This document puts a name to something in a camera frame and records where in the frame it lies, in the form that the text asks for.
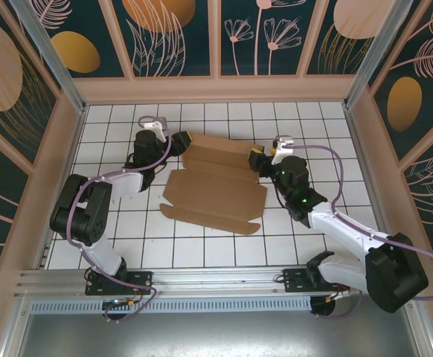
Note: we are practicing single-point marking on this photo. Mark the brown cardboard box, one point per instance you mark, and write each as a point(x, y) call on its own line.
point(209, 186)

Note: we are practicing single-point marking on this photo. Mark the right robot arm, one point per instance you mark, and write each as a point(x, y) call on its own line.
point(395, 275)

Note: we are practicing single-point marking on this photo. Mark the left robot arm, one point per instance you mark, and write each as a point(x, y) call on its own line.
point(90, 223)

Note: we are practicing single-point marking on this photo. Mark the grey metal sheet panel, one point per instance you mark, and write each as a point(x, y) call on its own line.
point(216, 334)

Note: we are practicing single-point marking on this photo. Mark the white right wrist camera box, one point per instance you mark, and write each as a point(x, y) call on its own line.
point(281, 148)

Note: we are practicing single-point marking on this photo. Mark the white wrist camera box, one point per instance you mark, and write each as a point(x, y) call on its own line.
point(153, 125)
point(281, 148)

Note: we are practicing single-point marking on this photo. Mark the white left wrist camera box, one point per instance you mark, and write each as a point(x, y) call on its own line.
point(153, 125)

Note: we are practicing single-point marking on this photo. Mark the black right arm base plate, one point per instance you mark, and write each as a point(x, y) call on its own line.
point(294, 282)

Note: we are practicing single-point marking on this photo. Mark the aluminium frame post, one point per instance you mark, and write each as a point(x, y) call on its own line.
point(60, 72)
point(378, 56)

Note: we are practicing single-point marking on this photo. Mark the aluminium mounting rail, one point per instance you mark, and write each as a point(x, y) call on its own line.
point(216, 280)

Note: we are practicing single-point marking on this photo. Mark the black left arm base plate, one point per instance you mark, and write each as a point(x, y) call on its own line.
point(142, 282)

